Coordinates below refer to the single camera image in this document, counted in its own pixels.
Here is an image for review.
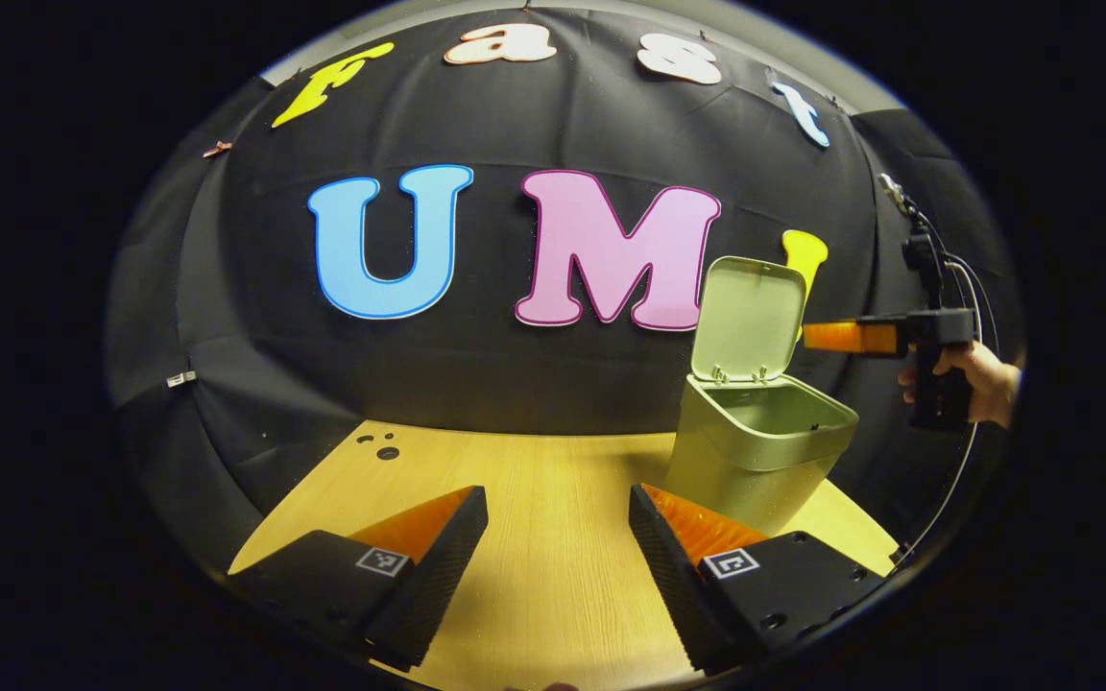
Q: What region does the black backdrop cloth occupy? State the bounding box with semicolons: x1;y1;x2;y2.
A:
104;5;1024;577

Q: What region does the light green desktop garbage bin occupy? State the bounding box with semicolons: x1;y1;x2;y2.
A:
663;255;859;536

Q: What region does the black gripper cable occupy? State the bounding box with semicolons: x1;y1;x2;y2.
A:
889;251;1000;567

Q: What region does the wooden desktop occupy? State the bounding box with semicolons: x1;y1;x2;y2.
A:
228;419;900;691

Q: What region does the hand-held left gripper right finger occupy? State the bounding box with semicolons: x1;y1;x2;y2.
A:
628;484;892;675

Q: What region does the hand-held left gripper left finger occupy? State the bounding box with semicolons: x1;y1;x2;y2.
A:
227;486;490;673

